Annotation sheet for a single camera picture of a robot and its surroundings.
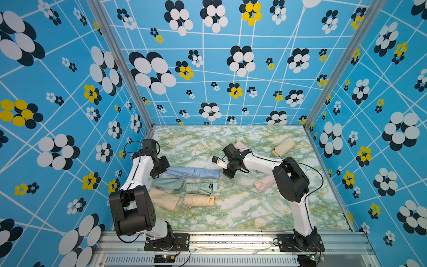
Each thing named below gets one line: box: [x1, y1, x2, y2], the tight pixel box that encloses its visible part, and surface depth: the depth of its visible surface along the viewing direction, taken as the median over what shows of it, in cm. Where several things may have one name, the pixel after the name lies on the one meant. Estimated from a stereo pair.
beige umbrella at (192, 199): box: [183, 193, 215, 209], surface depth 84 cm
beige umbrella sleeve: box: [149, 188, 181, 211], surface depth 86 cm
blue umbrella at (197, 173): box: [174, 167, 221, 180], surface depth 93 cm
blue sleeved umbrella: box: [165, 166, 195, 178], surface depth 93 cm
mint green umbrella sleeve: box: [147, 177, 186, 195], surface depth 90 cm
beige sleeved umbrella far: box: [271, 137, 297, 158], surface depth 107 cm
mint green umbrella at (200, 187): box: [184, 181, 218, 196], surface depth 88 cm
